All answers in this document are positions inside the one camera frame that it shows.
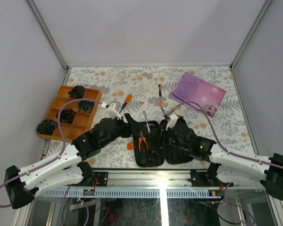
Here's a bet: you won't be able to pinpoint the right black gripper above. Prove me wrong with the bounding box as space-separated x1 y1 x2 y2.
148 124 191 151

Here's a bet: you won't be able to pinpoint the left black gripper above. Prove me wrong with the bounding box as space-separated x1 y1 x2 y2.
101 114 145 149

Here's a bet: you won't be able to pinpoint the orange handled pliers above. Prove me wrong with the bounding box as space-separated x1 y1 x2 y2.
138 131 149 153

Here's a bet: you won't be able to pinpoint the black handled screwdriver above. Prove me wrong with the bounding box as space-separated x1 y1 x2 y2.
143 110 150 133

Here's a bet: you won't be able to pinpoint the black plastic tool case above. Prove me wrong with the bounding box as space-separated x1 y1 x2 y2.
127 120 193 168

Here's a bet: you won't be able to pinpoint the orange handled screwdriver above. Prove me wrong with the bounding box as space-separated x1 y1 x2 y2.
119 94 133 113

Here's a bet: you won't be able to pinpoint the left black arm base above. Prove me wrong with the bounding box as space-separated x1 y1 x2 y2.
83 171 108 188

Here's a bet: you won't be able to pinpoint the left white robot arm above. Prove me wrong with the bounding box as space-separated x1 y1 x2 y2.
4 113 144 209

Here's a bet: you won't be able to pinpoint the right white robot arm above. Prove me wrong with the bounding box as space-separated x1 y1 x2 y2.
164 119 283 201

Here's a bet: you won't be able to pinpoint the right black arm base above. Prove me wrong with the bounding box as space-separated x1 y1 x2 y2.
189 163 222 187

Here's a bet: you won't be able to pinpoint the orange tipped metal file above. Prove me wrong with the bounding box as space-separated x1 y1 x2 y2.
158 100 167 117

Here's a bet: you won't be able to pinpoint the small precision screwdriver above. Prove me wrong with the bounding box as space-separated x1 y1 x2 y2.
158 84 162 98

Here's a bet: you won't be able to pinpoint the orange compartment tray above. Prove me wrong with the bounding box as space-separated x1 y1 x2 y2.
36 86 101 142

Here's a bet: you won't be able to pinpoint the purple printed pouch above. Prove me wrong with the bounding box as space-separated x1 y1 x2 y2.
169 73 226 118

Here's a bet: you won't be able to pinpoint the dark rolled band middle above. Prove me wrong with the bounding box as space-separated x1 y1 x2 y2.
78 100 95 113

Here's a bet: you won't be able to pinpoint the dark rolled band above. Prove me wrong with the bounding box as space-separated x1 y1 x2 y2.
59 109 76 124
68 85 85 99
78 100 95 113

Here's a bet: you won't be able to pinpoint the dark rolled band top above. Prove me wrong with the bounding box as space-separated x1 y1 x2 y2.
68 85 85 99

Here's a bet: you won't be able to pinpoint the dark rolled band lower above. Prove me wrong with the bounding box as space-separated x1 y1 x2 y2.
59 109 76 124

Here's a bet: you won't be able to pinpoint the dark rolled band outside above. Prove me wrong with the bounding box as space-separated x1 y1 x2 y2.
36 119 58 135

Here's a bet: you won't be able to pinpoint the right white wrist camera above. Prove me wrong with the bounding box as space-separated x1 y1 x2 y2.
164 113 179 130

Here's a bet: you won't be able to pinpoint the aluminium front rail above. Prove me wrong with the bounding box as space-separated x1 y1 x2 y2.
37 169 267 199

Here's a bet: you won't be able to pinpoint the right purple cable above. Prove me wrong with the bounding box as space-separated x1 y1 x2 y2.
165 101 283 224

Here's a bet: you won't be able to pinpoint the purple cable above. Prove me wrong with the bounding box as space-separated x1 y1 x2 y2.
0 98 107 226
165 101 283 224

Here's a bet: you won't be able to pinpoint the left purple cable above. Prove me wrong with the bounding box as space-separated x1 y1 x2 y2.
0 98 107 226

